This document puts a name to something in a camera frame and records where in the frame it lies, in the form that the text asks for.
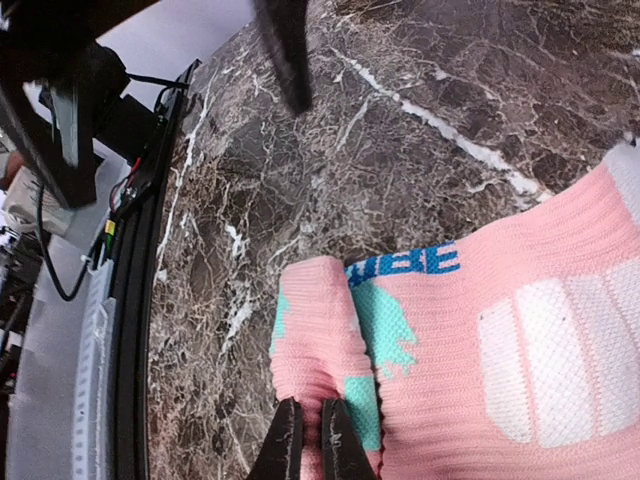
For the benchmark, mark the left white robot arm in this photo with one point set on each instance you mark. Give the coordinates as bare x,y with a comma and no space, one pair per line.
55,82

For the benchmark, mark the pink patterned sock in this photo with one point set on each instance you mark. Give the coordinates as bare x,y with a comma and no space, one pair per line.
512,353

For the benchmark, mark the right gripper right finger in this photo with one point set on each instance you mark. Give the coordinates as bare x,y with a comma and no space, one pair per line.
343,455

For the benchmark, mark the white slotted cable duct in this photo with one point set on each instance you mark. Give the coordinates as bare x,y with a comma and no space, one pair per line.
92,450

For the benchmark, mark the left green circuit board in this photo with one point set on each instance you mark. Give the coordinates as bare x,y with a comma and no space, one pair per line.
109,238

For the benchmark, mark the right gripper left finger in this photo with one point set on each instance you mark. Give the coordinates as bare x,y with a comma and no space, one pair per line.
281,452

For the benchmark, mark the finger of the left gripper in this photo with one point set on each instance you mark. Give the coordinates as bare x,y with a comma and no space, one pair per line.
282,24

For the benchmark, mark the black front rail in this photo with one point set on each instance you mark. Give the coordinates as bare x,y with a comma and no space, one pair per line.
134,256

